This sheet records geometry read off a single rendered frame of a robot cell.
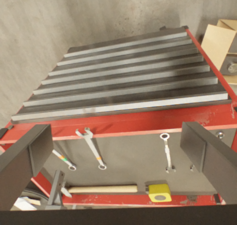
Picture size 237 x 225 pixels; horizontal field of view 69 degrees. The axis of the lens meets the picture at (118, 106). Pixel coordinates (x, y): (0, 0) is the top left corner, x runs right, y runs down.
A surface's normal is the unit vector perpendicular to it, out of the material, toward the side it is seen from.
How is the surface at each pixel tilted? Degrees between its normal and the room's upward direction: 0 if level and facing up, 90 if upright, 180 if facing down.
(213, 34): 42
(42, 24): 0
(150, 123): 90
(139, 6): 0
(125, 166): 0
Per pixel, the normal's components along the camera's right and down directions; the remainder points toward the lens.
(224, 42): -0.74, 0.41
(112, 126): -0.22, -0.76
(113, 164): -0.10, 0.63
